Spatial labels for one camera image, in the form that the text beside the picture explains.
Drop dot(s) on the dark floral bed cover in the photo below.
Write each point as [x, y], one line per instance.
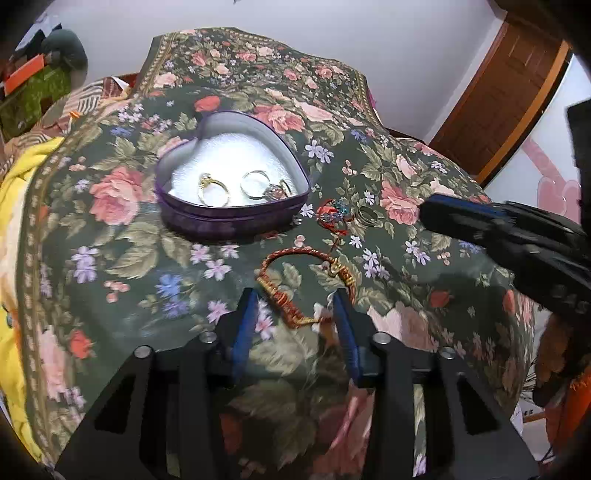
[101, 270]

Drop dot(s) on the striped patchwork quilt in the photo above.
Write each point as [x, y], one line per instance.
[60, 117]

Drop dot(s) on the orange shoe box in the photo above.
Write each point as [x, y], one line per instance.
[23, 73]

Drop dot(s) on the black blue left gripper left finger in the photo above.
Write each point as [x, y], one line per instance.
[161, 402]

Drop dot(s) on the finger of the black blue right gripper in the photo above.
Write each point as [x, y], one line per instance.
[467, 434]

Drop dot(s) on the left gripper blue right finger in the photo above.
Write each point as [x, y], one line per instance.
[453, 205]

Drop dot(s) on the yellow fleece blanket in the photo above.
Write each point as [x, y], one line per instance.
[13, 194]

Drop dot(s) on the green cloth covered cabinet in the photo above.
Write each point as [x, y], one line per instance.
[29, 102]

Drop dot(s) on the brown wooden door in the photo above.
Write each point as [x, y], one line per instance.
[512, 85]

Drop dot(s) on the purple heart-shaped jewelry box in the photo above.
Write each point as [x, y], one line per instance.
[211, 187]

